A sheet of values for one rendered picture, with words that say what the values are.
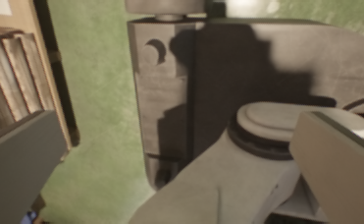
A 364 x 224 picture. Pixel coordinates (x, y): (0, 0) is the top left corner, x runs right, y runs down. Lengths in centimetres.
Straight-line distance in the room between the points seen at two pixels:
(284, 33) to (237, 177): 29
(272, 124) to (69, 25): 68
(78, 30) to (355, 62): 74
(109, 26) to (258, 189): 61
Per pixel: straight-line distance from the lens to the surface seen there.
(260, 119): 35
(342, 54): 50
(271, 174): 32
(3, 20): 84
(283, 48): 46
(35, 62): 77
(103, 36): 73
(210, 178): 30
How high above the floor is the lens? 61
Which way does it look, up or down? 58 degrees down
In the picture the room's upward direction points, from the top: 156 degrees counter-clockwise
